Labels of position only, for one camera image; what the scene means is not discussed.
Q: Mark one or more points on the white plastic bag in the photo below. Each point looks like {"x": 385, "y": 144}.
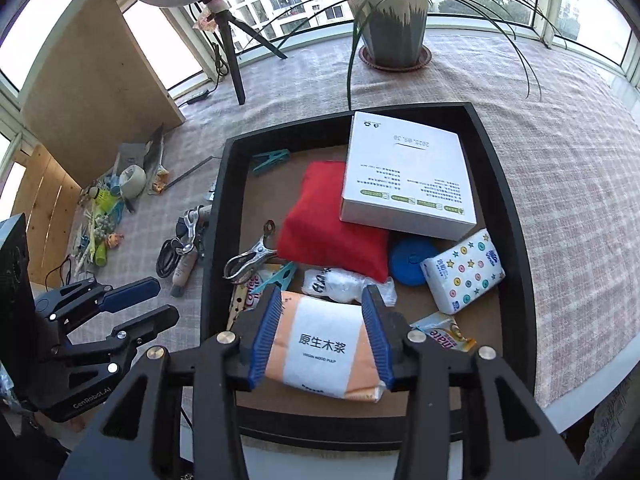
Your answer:
{"x": 340, "y": 285}

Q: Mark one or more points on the black tripod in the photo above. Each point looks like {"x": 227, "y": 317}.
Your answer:
{"x": 232, "y": 60}

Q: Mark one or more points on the potted spider plant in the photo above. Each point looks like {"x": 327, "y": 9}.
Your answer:
{"x": 392, "y": 25}

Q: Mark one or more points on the teal clothespin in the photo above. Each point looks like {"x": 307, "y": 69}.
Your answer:
{"x": 280, "y": 277}
{"x": 270, "y": 160}

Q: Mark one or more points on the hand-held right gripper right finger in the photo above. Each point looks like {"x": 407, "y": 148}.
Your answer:
{"x": 375, "y": 335}

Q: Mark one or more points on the red and white sachet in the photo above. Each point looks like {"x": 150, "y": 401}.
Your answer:
{"x": 247, "y": 295}

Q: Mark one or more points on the orange snack packet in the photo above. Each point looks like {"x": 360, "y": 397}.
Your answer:
{"x": 160, "y": 180}

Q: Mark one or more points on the grey foil packet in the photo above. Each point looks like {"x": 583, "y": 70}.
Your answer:
{"x": 132, "y": 155}

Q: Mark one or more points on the yellow shuttlecock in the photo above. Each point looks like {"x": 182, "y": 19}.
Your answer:
{"x": 105, "y": 202}

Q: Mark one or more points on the black foil packet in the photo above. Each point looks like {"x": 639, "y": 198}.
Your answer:
{"x": 155, "y": 152}

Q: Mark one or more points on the blue tape measure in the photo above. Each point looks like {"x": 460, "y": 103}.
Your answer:
{"x": 407, "y": 260}

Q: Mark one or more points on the black tray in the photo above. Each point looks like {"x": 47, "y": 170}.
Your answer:
{"x": 510, "y": 250}

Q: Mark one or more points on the silver metal clip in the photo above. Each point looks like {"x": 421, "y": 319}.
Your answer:
{"x": 250, "y": 257}
{"x": 190, "y": 222}

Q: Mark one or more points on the white cardboard box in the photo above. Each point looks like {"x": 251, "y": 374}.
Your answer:
{"x": 405, "y": 180}

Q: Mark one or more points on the brown wooden board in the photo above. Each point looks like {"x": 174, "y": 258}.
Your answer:
{"x": 100, "y": 85}

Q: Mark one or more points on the grey bumpy massage balls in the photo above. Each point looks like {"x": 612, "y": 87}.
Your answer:
{"x": 102, "y": 227}

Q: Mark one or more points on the orange and white tissue pack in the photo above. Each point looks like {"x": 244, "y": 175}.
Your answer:
{"x": 320, "y": 350}

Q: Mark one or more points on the star-printed tissue pack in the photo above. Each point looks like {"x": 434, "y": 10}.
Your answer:
{"x": 462, "y": 270}

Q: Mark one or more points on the lime green tube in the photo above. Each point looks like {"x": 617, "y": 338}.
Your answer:
{"x": 100, "y": 255}

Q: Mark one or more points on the pine slatted panel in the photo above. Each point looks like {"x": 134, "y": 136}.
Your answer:
{"x": 45, "y": 210}

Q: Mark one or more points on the desktop with pink plaid cloth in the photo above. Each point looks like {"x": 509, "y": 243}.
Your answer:
{"x": 575, "y": 160}

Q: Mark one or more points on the red plant saucer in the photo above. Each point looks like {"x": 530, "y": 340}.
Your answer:
{"x": 420, "y": 62}

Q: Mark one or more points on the pink cosmetic bottle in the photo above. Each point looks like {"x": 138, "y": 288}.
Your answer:
{"x": 184, "y": 270}

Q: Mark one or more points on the red cloth bag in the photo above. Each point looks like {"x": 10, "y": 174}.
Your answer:
{"x": 325, "y": 230}

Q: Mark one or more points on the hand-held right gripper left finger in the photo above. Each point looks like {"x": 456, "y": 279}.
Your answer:
{"x": 265, "y": 340}

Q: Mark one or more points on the yellow and white sachet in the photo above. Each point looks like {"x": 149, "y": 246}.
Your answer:
{"x": 445, "y": 335}

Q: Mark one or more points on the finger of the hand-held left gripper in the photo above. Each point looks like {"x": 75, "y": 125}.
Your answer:
{"x": 130, "y": 292}
{"x": 150, "y": 322}

